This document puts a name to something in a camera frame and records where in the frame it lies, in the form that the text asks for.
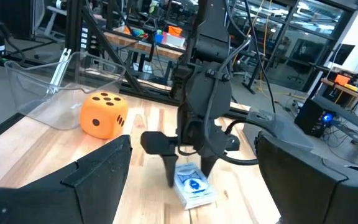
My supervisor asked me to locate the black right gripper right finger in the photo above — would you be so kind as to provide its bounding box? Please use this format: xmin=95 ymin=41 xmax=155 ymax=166
xmin=255 ymin=130 xmax=358 ymax=224

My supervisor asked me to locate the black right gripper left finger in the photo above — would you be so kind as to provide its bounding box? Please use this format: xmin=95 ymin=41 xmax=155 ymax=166
xmin=0 ymin=134 xmax=133 ymax=224

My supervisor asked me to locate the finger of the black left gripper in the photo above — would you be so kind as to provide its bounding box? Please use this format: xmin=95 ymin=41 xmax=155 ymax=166
xmin=200 ymin=154 xmax=219 ymax=179
xmin=162 ymin=154 xmax=180 ymax=189

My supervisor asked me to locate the white playing card box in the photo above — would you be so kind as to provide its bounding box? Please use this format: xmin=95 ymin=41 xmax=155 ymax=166
xmin=172 ymin=161 xmax=218 ymax=211

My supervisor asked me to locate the orange foam die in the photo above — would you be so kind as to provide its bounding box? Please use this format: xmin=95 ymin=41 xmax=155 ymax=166
xmin=79 ymin=91 xmax=129 ymax=140

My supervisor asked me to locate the black computer tower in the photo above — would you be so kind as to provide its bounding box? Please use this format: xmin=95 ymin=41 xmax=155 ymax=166
xmin=293 ymin=98 xmax=335 ymax=138

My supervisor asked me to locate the wooden background table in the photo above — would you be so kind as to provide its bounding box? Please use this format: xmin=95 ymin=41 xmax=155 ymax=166
xmin=320 ymin=73 xmax=358 ymax=108
xmin=103 ymin=26 xmax=188 ymax=62

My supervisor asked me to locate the clear plastic bin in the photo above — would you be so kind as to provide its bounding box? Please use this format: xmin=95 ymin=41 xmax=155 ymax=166
xmin=4 ymin=50 xmax=127 ymax=131

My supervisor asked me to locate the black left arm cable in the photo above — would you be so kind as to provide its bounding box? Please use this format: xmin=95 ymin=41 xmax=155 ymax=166
xmin=202 ymin=34 xmax=260 ymax=166

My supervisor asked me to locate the silver aluminium bracket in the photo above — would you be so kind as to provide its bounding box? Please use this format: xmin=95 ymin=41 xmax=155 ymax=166
xmin=46 ymin=47 xmax=73 ymax=96

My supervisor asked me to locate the black wall monitor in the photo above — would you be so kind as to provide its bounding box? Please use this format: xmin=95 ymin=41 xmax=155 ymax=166
xmin=328 ymin=43 xmax=356 ymax=67

